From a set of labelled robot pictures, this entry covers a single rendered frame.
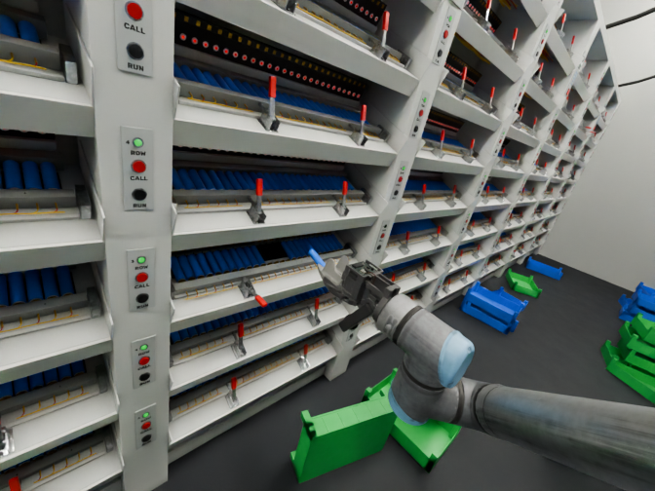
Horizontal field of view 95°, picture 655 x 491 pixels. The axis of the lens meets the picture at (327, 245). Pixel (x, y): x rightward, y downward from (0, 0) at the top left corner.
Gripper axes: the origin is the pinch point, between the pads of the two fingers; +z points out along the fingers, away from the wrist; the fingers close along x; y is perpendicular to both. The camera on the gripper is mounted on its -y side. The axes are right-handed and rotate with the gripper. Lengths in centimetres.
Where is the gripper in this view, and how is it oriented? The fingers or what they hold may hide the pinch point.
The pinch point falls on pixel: (324, 269)
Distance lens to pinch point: 75.2
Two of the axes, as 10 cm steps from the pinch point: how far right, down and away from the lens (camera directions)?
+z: -6.5, -4.6, 6.0
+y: 2.4, -8.8, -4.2
